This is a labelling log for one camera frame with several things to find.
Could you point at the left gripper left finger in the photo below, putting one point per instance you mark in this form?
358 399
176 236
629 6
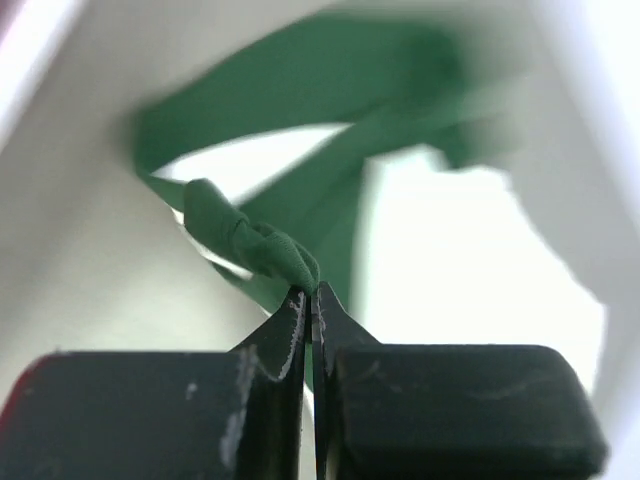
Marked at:
163 415

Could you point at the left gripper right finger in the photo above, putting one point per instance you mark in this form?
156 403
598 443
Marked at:
390 411

